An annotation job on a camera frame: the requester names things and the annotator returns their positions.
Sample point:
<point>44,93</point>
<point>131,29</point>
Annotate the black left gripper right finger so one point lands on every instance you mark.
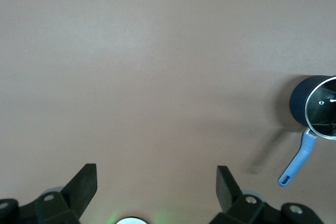
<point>225,190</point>

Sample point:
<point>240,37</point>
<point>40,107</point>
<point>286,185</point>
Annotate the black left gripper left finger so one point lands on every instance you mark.
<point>84,184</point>

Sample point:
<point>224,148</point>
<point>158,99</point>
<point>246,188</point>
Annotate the glass lid with steel rim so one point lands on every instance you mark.
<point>323,108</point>

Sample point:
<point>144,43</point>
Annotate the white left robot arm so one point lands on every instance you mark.
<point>131,221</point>

